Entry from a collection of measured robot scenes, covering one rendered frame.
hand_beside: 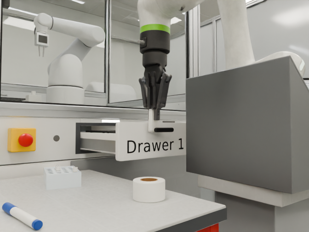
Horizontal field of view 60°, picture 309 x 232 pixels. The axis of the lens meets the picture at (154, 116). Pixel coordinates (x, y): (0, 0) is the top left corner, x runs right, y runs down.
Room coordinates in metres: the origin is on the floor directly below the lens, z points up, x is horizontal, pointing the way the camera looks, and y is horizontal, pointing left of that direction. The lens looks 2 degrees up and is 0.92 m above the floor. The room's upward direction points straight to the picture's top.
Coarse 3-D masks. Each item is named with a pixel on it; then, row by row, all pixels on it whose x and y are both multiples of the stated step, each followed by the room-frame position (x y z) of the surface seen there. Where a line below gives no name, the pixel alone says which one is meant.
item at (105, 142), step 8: (80, 136) 0.98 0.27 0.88; (88, 136) 0.93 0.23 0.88; (96, 136) 0.89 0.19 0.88; (104, 136) 0.85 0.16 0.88; (112, 136) 0.81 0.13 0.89; (80, 144) 0.97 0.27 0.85; (88, 144) 0.92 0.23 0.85; (96, 144) 0.88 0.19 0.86; (104, 144) 0.84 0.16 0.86; (112, 144) 0.81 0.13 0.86; (104, 152) 0.85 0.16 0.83; (112, 152) 0.81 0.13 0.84
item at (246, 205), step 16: (208, 176) 0.84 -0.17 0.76; (224, 192) 0.79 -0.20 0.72; (240, 192) 0.74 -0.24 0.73; (256, 192) 0.71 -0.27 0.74; (272, 192) 0.67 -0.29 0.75; (304, 192) 0.72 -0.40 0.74; (240, 208) 0.79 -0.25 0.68; (256, 208) 0.75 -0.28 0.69; (272, 208) 0.71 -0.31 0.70; (288, 208) 0.75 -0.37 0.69; (304, 208) 0.81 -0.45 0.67; (224, 224) 0.84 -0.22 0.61; (240, 224) 0.79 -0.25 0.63; (256, 224) 0.75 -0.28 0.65; (272, 224) 0.71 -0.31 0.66; (288, 224) 0.75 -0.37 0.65; (304, 224) 0.80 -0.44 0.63
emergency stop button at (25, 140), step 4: (20, 136) 0.78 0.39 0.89; (24, 136) 0.78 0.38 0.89; (28, 136) 0.79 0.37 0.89; (20, 140) 0.78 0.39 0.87; (24, 140) 0.78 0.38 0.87; (28, 140) 0.79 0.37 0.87; (32, 140) 0.80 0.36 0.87; (20, 144) 0.78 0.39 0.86; (24, 144) 0.78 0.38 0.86; (28, 144) 0.79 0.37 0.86
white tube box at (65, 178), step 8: (48, 168) 0.77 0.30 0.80; (64, 168) 0.77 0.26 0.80; (72, 168) 0.78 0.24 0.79; (48, 176) 0.66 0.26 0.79; (56, 176) 0.67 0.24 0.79; (64, 176) 0.68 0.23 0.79; (72, 176) 0.69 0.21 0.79; (80, 176) 0.69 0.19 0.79; (48, 184) 0.66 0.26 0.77; (56, 184) 0.67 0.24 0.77; (64, 184) 0.68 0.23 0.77; (72, 184) 0.69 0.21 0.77; (80, 184) 0.69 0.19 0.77
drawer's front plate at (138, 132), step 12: (120, 132) 0.75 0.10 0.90; (132, 132) 0.78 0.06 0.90; (144, 132) 0.81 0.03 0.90; (168, 132) 0.87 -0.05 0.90; (180, 132) 0.91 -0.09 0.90; (120, 144) 0.75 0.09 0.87; (132, 144) 0.78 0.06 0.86; (168, 144) 0.87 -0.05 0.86; (180, 144) 0.91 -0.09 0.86; (120, 156) 0.75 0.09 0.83; (132, 156) 0.78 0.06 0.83; (144, 156) 0.81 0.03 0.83; (156, 156) 0.84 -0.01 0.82; (168, 156) 0.88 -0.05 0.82
